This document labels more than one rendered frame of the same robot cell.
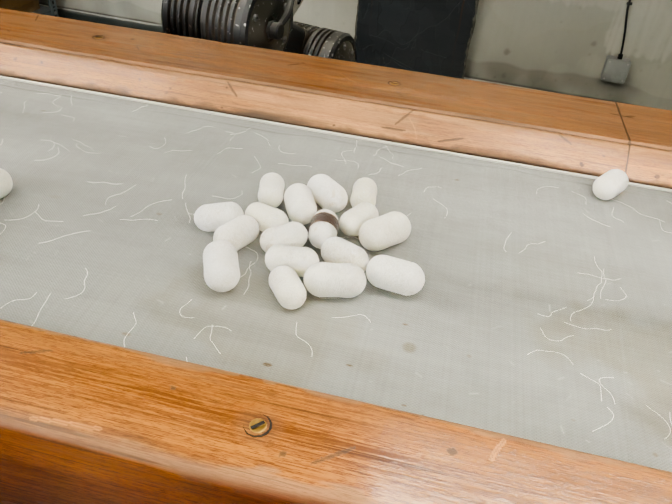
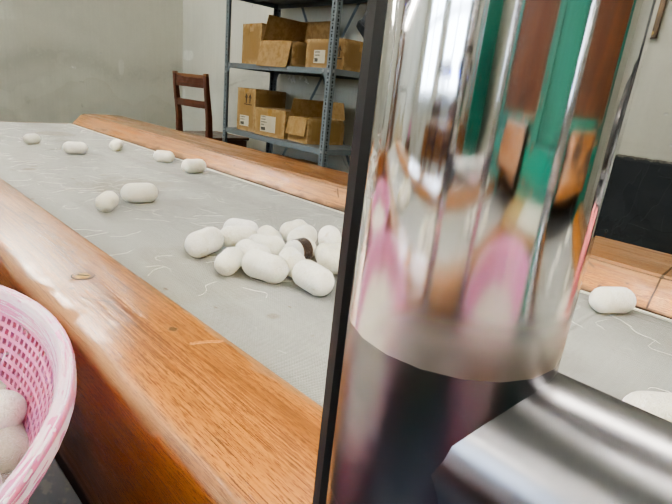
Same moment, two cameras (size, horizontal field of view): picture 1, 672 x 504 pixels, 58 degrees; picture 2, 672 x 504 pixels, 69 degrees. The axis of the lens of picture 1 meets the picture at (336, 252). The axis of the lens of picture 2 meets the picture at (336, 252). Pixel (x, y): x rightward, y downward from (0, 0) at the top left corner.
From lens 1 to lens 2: 25 cm
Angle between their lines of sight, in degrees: 35
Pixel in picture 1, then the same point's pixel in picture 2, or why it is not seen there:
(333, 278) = (257, 258)
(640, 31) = not seen: outside the picture
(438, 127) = not seen: hidden behind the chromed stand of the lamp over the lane
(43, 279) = (113, 228)
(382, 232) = (330, 254)
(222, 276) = (191, 240)
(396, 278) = (305, 273)
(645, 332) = not seen: hidden behind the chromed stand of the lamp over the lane
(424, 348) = (283, 320)
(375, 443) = (131, 306)
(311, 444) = (94, 291)
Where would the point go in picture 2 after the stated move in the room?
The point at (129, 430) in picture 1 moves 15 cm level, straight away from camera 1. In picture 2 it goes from (21, 254) to (147, 203)
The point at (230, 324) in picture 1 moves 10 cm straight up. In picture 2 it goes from (175, 269) to (175, 129)
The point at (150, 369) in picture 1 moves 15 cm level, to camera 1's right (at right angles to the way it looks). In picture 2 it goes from (76, 243) to (241, 320)
